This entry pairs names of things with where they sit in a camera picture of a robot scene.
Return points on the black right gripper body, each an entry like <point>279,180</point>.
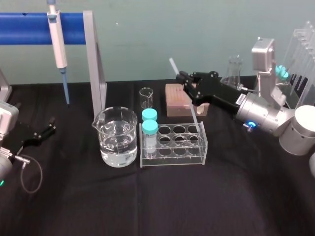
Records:
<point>216,92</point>

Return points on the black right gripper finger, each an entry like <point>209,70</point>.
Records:
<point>192,89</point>
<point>187,77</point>

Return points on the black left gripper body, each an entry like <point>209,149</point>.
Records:
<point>25,134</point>

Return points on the clear glass stirring rod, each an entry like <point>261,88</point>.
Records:
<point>173,66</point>

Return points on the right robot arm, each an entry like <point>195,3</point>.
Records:
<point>265,113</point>

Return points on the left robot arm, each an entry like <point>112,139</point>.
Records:
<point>6,118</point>

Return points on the brown pipette tip box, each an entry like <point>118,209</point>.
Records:
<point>176,103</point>

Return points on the clear glass conical flask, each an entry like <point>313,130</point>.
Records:
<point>232,73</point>

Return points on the small empty glass beaker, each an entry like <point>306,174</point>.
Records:
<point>146,98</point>

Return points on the teal capped sample tube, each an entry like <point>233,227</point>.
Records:
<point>149,114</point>
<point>149,127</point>

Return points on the grey stand end plate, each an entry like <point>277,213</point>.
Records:
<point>94,61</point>
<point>4,88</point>

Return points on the clear acrylic tube rack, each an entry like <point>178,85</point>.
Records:
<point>177,147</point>

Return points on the small teal plastic piece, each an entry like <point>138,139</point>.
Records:
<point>282,72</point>

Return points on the large glass beaker with water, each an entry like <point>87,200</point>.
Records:
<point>118,142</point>

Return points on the white pipette with blue tip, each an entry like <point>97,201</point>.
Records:
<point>57,44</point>

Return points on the clear acrylic pipette stand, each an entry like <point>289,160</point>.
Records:
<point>301,61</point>

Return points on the blue stand crossbar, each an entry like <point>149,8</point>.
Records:
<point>27,28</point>

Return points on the black table cloth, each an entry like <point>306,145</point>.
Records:
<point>157,196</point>

